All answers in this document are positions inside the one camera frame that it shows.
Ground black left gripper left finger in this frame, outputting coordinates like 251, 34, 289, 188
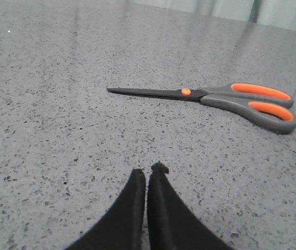
67, 169, 146, 250

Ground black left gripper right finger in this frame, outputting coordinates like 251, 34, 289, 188
147, 162, 232, 249

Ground grey orange handled scissors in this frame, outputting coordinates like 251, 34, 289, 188
107, 82, 296, 134

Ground grey pleated curtain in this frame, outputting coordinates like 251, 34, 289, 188
135, 0, 296, 31

